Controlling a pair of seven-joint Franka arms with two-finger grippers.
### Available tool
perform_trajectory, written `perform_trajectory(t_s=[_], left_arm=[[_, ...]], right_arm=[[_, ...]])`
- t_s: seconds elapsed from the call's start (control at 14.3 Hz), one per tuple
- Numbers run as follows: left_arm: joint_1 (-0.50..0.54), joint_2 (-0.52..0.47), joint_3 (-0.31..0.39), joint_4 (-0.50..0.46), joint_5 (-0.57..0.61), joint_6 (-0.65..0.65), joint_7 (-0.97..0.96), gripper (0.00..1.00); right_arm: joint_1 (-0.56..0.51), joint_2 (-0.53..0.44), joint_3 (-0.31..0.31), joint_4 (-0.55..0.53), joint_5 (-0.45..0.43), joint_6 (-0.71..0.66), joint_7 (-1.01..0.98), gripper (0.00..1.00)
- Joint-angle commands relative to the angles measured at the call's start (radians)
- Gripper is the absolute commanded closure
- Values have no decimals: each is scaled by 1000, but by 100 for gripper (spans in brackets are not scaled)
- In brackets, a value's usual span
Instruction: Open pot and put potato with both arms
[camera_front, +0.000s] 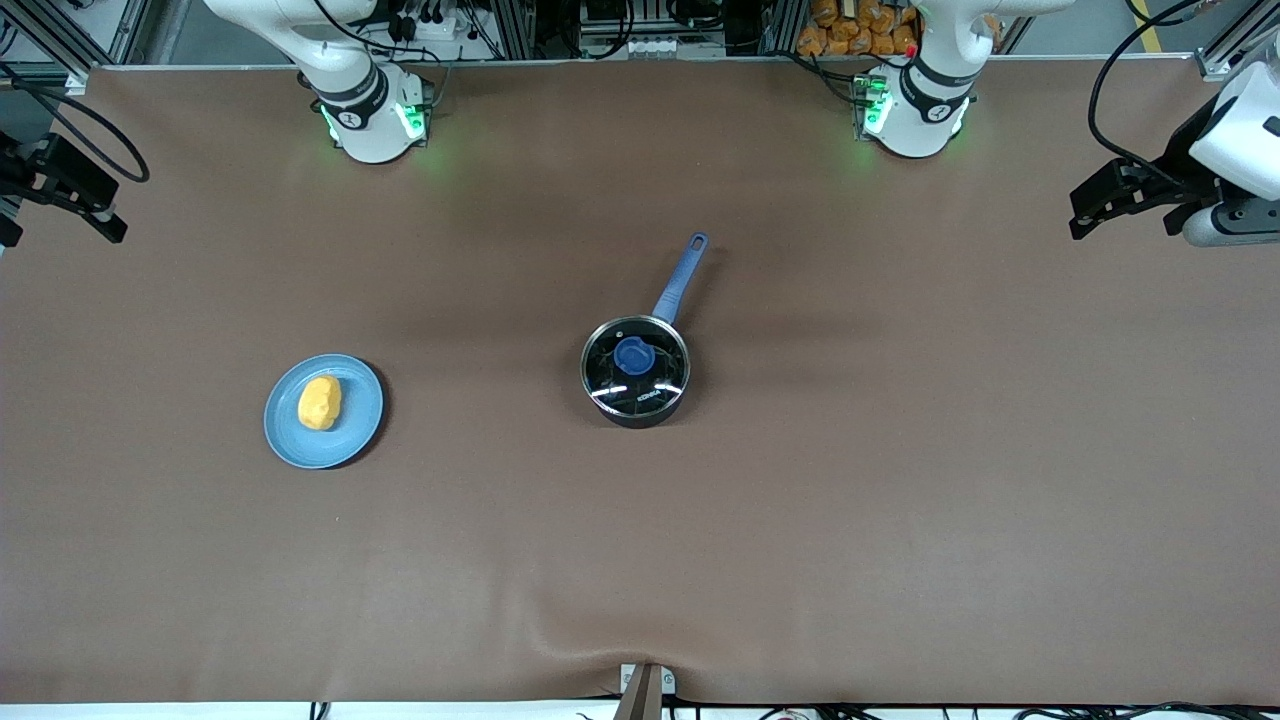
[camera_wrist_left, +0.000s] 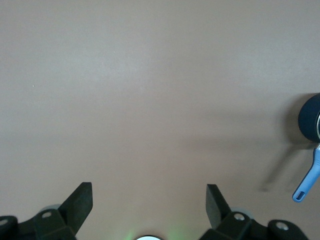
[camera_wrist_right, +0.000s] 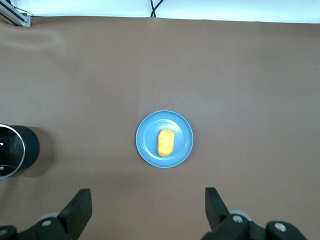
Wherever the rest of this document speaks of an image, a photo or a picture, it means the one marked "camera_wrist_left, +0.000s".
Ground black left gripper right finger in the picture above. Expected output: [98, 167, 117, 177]
[199, 184, 270, 240]

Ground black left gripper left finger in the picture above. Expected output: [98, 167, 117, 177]
[32, 182, 94, 240]

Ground black pot with blue handle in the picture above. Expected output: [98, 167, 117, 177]
[292, 92, 320, 203]

